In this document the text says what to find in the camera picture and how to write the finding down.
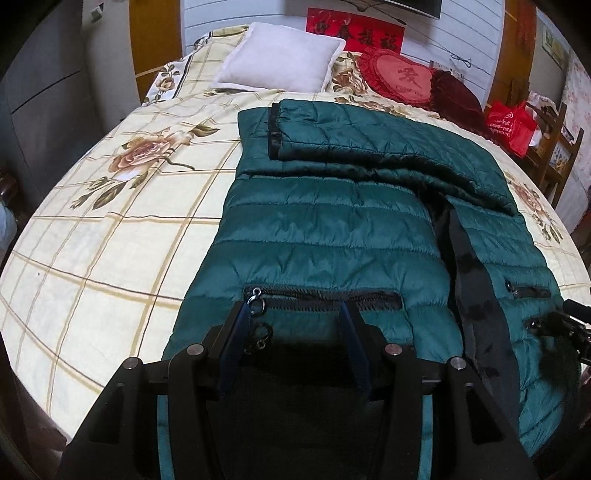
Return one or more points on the white square pillow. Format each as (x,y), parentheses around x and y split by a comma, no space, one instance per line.
(277,57)

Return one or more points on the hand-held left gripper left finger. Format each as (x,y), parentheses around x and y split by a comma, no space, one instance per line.
(233,344)

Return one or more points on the red shopping bag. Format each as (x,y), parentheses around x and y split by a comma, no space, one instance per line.
(510,127)

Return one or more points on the white wall switch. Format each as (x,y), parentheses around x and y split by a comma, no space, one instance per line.
(97,12)

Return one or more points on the wall-mounted television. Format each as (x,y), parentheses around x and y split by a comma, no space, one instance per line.
(406,7)

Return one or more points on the wooden chair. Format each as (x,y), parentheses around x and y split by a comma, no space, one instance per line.
(556,147)

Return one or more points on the bed with floral checked sheet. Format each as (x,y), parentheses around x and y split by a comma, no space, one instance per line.
(115,240)

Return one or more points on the dark red velvet cushion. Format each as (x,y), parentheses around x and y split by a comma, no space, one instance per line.
(459,101)

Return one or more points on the red paper wall banner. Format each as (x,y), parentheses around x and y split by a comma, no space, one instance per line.
(355,27)

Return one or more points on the floral pink curtain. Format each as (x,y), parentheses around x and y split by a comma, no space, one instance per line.
(579,87)

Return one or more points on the framed wall picture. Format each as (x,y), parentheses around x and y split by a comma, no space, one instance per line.
(554,46)

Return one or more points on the green puffer jacket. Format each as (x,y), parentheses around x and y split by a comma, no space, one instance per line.
(323,230)

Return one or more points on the grey refrigerator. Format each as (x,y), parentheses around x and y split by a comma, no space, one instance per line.
(41,92)

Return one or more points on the red heart-shaped pillow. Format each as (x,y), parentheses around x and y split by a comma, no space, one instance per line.
(399,76)

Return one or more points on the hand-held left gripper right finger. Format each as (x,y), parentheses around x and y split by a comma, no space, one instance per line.
(355,346)

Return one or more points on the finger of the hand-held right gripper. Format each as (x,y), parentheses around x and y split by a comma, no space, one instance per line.
(577,308)

